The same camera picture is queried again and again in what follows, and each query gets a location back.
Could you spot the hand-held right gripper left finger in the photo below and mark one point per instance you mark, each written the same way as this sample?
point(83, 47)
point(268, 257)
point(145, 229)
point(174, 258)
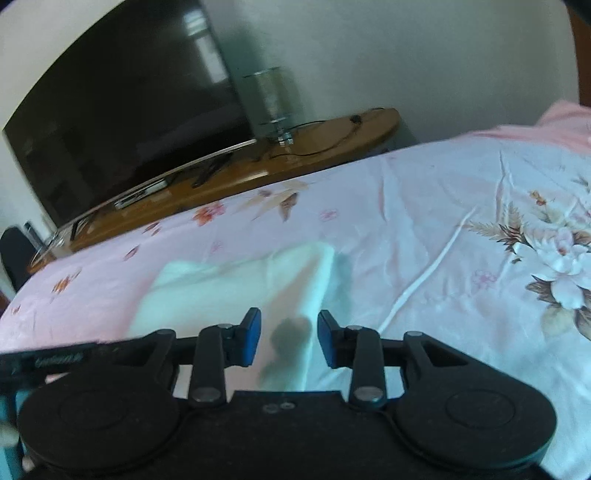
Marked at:
point(251, 337)

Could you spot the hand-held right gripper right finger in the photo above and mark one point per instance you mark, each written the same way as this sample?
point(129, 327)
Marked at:
point(328, 341)

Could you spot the white knitted cloth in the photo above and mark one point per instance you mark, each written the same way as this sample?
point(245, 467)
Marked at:
point(231, 286)

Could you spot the black chair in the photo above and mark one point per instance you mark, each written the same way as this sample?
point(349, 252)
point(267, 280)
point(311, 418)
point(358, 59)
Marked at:
point(16, 258)

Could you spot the pink floral bedsheet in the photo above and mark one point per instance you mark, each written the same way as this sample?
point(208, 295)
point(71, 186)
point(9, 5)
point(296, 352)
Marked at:
point(438, 207)

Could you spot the silver set-top box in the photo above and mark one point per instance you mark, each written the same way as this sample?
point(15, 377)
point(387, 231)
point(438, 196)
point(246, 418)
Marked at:
point(138, 196)

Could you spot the wooden television cabinet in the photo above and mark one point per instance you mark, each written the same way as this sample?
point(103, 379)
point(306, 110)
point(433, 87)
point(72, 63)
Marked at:
point(323, 138)

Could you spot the glass table lamp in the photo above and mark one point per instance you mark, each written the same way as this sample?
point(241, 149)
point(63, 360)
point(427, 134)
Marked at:
point(272, 97)

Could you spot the black flat television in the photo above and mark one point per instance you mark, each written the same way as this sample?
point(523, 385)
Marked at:
point(115, 115)

